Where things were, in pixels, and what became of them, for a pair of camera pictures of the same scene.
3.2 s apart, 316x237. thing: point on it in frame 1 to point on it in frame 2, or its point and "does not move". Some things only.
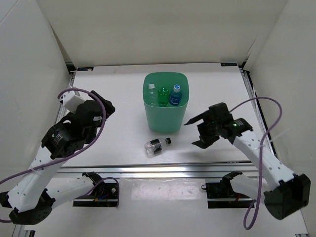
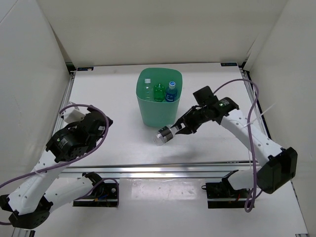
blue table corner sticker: (85, 68) does not move
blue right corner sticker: (228, 64) does not move
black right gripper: (205, 140) to (190, 129)
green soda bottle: (163, 97) to (159, 93)
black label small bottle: (153, 146) to (164, 135)
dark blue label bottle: (176, 96) to (171, 93)
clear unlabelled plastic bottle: (152, 94) to (147, 90)
